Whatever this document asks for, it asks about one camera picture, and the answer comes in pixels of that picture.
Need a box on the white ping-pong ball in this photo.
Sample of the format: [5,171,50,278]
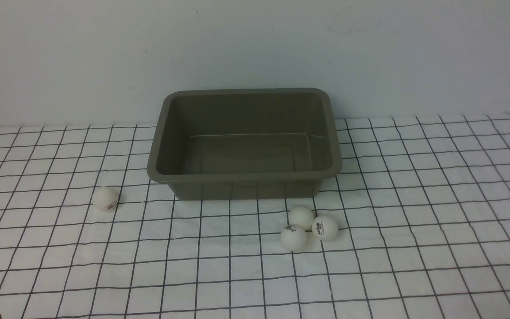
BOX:
[92,187,119,211]
[287,205,316,230]

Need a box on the white ping-pong ball front logo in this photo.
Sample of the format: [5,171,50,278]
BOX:
[280,224,307,252]

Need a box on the white ping-pong ball logo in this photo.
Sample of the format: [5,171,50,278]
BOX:
[280,224,307,252]
[310,215,339,241]

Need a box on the olive plastic storage bin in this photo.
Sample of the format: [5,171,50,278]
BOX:
[147,88,342,201]

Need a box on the white checkered tablecloth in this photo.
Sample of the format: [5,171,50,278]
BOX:
[0,114,510,319]

